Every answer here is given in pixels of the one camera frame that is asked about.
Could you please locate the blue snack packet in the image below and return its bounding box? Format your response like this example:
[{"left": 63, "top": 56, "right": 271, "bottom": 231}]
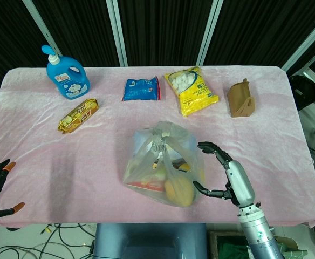
[{"left": 121, "top": 76, "right": 162, "bottom": 103}]

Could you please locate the yellow plush fruit toy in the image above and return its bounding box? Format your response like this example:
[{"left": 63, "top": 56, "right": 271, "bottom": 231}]
[{"left": 164, "top": 175, "right": 196, "bottom": 207}]

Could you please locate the red white cardboard food box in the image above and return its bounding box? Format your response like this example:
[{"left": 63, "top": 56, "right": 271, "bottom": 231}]
[{"left": 126, "top": 180, "right": 167, "bottom": 192}]

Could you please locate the brown folded paper box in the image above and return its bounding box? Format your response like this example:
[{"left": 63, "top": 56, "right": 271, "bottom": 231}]
[{"left": 227, "top": 78, "right": 256, "bottom": 119}]

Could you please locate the black floor cable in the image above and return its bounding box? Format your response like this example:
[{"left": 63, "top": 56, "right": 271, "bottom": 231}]
[{"left": 0, "top": 223, "right": 95, "bottom": 259}]

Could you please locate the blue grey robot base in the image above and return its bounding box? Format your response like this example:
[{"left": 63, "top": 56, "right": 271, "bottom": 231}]
[{"left": 92, "top": 223, "right": 208, "bottom": 259}]

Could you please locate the white frame post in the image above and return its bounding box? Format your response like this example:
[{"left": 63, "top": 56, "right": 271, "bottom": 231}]
[
  {"left": 281, "top": 10, "right": 315, "bottom": 71},
  {"left": 106, "top": 0, "right": 128, "bottom": 67},
  {"left": 22, "top": 0, "right": 56, "bottom": 56},
  {"left": 196, "top": 0, "right": 224, "bottom": 67}
]

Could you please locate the clear plastic bag with groceries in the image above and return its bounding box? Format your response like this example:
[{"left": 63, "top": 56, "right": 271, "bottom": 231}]
[{"left": 122, "top": 121, "right": 207, "bottom": 208}]

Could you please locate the pink plush table cloth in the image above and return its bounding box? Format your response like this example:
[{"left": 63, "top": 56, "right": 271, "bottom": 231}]
[{"left": 0, "top": 66, "right": 315, "bottom": 229}]

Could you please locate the black round stool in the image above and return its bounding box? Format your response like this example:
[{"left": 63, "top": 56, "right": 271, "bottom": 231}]
[{"left": 289, "top": 74, "right": 315, "bottom": 111}]

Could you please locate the blue pump detergent bottle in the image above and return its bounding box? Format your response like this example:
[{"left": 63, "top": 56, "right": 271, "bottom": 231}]
[{"left": 41, "top": 45, "right": 91, "bottom": 100}]

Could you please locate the gold biscuit pack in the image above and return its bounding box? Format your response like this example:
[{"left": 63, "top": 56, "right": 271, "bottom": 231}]
[{"left": 57, "top": 98, "right": 100, "bottom": 134}]

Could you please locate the yellow candy bag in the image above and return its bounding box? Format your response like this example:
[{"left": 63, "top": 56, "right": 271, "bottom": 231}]
[{"left": 165, "top": 66, "right": 220, "bottom": 117}]

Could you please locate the crumpled cardboard piece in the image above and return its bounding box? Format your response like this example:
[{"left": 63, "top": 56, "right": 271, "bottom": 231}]
[{"left": 275, "top": 235, "right": 309, "bottom": 259}]

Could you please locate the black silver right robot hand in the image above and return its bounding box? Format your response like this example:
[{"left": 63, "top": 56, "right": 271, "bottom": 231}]
[{"left": 193, "top": 141, "right": 256, "bottom": 208}]

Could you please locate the box with green cloth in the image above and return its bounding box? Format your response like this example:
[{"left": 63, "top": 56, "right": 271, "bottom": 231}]
[{"left": 208, "top": 231, "right": 251, "bottom": 259}]

